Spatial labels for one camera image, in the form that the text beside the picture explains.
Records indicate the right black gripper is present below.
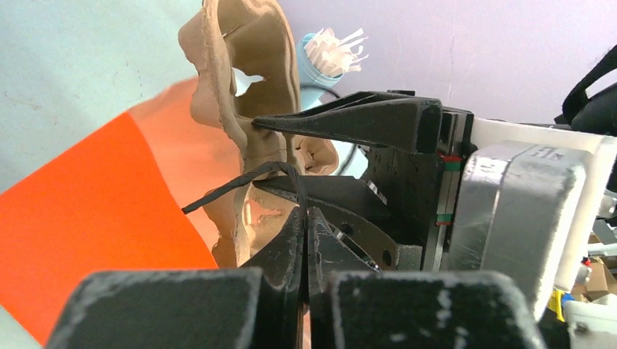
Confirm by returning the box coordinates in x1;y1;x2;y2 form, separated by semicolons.
252;92;474;270

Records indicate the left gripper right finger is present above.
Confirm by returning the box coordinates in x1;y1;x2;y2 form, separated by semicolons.
307;208;545;348

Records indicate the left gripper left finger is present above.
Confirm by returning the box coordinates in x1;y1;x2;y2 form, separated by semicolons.
47;209;303;348

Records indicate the single brown pulp carrier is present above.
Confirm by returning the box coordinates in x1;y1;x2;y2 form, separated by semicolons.
178;0;339;268

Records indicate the orange paper bag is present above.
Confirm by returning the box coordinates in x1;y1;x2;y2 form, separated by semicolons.
1;78;239;348

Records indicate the blue cup of stirrers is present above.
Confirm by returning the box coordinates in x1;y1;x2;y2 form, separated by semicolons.
296;28;368;110

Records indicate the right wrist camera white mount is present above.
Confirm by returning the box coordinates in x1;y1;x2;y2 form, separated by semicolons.
447;119;616;318

